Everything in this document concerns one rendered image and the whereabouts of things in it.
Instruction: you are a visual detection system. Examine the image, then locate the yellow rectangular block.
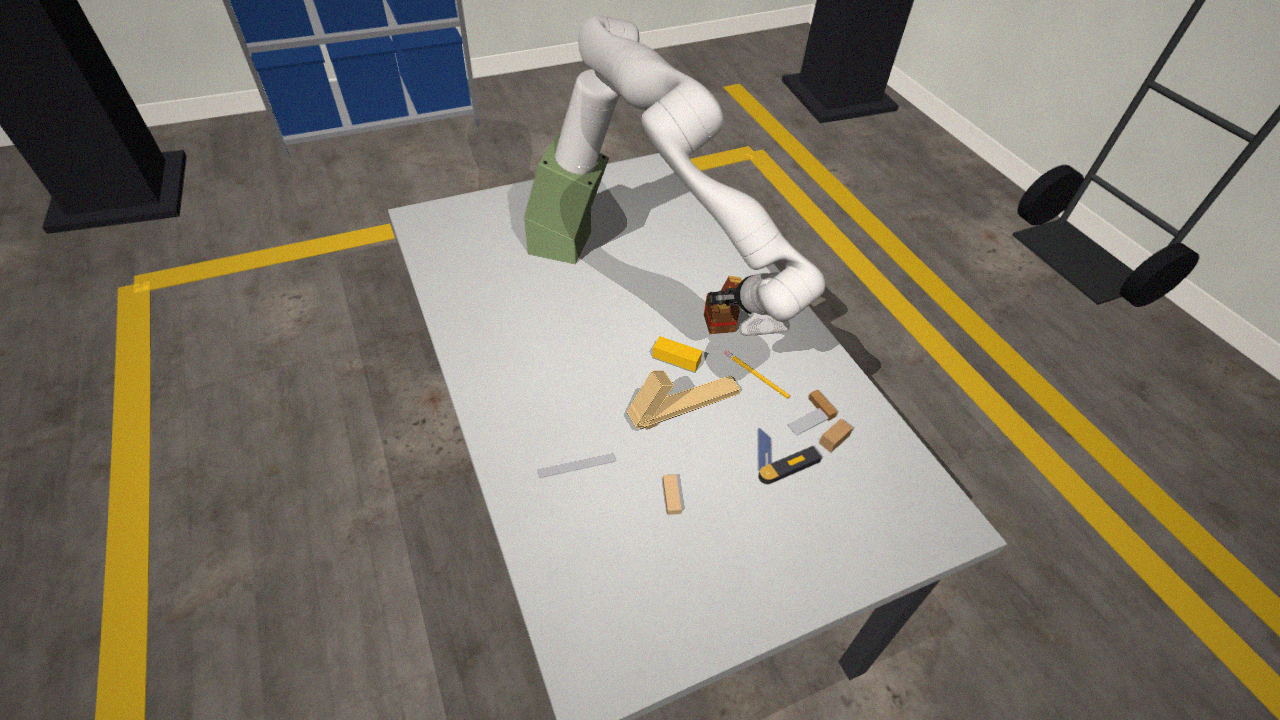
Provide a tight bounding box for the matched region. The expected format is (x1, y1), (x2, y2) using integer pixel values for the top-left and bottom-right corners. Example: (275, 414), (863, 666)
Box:
(652, 336), (701, 373)

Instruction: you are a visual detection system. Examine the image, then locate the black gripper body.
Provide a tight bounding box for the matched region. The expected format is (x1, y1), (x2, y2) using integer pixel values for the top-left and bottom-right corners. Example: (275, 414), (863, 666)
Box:
(730, 275), (753, 314)

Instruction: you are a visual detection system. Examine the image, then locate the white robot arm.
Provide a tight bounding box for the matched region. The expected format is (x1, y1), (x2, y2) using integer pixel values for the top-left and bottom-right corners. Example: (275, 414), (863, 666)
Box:
(556, 15), (826, 336)

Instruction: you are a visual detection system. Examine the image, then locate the grey flat bar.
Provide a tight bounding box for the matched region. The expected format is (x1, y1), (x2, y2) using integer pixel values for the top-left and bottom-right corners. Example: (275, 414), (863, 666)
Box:
(538, 454), (616, 478)

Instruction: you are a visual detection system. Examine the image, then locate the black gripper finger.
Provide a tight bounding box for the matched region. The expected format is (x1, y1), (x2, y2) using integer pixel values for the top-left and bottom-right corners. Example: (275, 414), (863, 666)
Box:
(708, 288), (739, 306)

